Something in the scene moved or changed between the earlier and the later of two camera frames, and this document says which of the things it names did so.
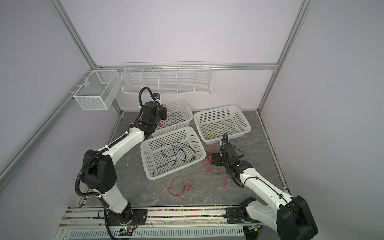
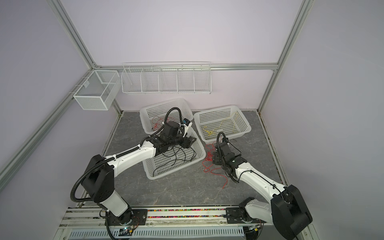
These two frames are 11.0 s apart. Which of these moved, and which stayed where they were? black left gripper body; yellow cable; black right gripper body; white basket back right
Moved: black left gripper body
Stayed: black right gripper body; white basket back right; yellow cable
